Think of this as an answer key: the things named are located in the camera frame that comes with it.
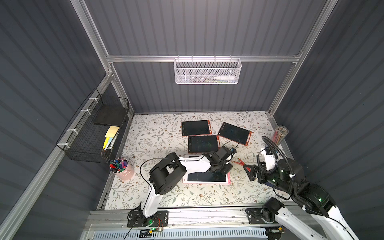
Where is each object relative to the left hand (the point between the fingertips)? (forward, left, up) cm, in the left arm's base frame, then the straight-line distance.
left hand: (232, 168), depth 87 cm
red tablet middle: (+20, +16, -3) cm, 26 cm away
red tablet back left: (+35, +21, -4) cm, 41 cm away
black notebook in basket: (+19, +67, +26) cm, 74 cm away
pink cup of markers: (-3, +62, +7) cm, 62 cm away
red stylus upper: (+6, -7, -4) cm, 10 cm away
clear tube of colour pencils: (+14, -27, +15) cm, 34 cm away
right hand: (-7, -5, +21) cm, 22 cm away
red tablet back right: (+29, -7, -4) cm, 30 cm away
